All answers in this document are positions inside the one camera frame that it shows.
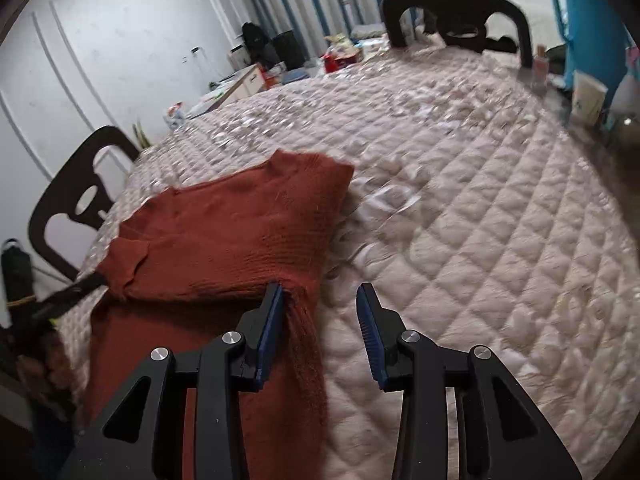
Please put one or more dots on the white low cabinet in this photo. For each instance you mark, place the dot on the white low cabinet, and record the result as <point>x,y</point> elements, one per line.
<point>240,85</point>

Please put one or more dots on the pink perfume bottle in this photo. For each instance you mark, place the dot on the pink perfume bottle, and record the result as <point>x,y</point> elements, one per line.
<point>540,67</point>

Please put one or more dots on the white bottle with pink cap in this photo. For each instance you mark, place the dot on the white bottle with pink cap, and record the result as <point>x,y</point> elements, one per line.
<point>627,90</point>

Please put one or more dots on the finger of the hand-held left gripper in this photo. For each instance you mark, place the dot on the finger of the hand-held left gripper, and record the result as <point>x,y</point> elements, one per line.
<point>75,291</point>

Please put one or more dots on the blue thermos jug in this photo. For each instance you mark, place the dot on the blue thermos jug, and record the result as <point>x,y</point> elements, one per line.
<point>590,25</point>

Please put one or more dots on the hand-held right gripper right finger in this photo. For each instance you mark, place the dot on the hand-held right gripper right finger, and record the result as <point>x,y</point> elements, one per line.
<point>370,340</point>

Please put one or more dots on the black backpack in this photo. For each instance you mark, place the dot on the black backpack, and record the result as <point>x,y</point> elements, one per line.
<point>252,35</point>

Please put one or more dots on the dark wooden chair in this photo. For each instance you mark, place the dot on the dark wooden chair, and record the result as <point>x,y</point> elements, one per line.
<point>55,200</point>
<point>500,7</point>

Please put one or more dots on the red bottle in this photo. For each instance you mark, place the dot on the red bottle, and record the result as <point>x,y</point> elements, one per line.
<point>330,63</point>

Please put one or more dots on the rust red knit sweater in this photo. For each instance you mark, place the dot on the rust red knit sweater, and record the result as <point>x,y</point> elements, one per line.
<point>225,230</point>

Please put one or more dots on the green plant leaves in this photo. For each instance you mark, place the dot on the green plant leaves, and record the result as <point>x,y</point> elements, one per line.
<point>140,135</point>

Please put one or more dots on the black speaker box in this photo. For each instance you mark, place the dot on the black speaker box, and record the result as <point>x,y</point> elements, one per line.
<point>287,47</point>

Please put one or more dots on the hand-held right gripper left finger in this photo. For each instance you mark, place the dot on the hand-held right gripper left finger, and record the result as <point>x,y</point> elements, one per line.
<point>270,335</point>

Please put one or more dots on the blue round lid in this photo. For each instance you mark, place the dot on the blue round lid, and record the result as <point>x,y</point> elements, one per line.
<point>295,76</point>

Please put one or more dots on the white paper cup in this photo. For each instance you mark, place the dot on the white paper cup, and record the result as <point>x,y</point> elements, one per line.
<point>587,100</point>

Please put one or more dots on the red tissue box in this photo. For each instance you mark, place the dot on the red tissue box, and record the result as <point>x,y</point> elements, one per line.
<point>348,60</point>

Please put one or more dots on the beige quilted blanket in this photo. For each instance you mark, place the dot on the beige quilted blanket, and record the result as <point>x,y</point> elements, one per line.
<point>475,210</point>

